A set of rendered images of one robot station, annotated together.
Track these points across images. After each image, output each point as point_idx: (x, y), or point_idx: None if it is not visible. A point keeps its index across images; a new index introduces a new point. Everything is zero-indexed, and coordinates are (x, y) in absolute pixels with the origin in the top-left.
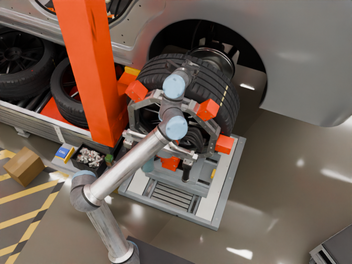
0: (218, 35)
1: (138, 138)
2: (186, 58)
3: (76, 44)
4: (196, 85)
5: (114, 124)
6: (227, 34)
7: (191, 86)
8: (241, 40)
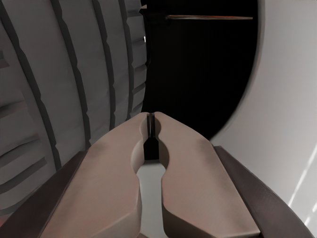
0: (160, 30)
1: None
2: (132, 19)
3: None
4: (37, 178)
5: None
6: (166, 46)
7: (4, 180)
8: (163, 70)
